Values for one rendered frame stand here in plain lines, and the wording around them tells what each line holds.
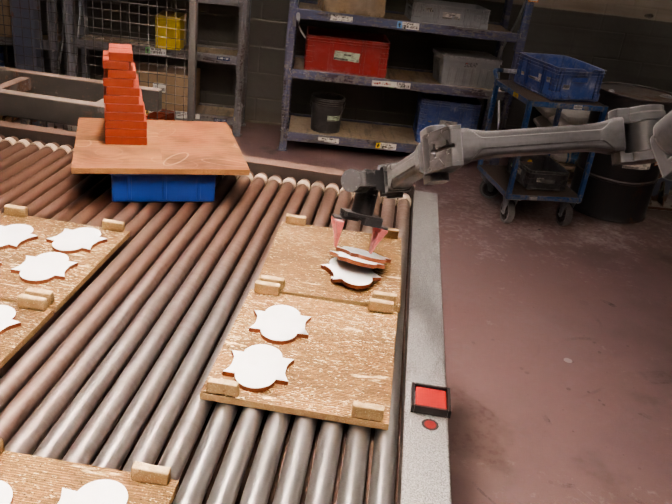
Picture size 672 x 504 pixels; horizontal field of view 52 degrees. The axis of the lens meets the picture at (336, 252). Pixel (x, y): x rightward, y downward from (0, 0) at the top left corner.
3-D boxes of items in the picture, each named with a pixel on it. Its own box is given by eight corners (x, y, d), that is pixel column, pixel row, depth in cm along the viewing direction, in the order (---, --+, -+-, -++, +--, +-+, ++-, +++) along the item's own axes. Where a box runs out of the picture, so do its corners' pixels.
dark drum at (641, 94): (627, 197, 555) (661, 86, 517) (659, 227, 502) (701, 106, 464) (554, 190, 552) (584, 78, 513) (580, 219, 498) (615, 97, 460)
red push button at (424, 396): (444, 396, 138) (446, 390, 137) (445, 415, 133) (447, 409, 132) (414, 391, 138) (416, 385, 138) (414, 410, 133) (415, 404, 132)
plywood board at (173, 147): (226, 126, 251) (226, 122, 250) (249, 175, 209) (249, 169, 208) (78, 122, 236) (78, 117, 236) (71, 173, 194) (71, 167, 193)
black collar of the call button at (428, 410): (448, 394, 139) (450, 387, 138) (450, 418, 132) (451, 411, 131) (410, 388, 139) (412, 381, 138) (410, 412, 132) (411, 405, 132)
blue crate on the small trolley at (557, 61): (558, 85, 494) (565, 55, 485) (600, 103, 451) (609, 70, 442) (511, 82, 483) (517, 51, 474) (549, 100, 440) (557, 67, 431)
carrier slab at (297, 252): (400, 242, 202) (401, 237, 201) (399, 313, 165) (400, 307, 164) (281, 225, 203) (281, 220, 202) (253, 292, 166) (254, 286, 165)
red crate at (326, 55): (381, 68, 591) (385, 34, 579) (385, 79, 551) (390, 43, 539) (303, 60, 587) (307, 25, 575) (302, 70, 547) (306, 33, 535)
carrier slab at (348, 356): (396, 317, 163) (397, 311, 162) (387, 431, 126) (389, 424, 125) (250, 294, 165) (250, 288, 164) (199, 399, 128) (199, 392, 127)
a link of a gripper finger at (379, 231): (381, 258, 180) (390, 223, 178) (355, 253, 178) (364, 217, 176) (374, 252, 186) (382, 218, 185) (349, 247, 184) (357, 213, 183)
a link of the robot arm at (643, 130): (691, 147, 129) (689, 118, 129) (649, 148, 125) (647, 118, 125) (652, 156, 137) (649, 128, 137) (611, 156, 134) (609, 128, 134)
